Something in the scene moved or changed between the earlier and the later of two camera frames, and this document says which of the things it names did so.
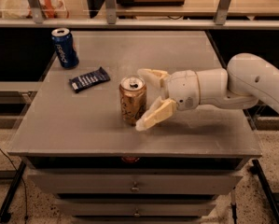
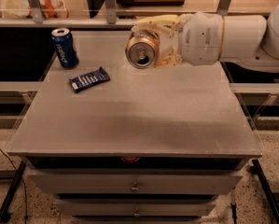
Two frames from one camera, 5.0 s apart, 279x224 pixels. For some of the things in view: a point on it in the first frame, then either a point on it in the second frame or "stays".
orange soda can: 132,92 → 142,51
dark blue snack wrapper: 90,80 stays
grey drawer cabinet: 102,171 stays
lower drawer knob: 136,214 stays
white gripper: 182,89 → 202,38
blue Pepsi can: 66,48 stays
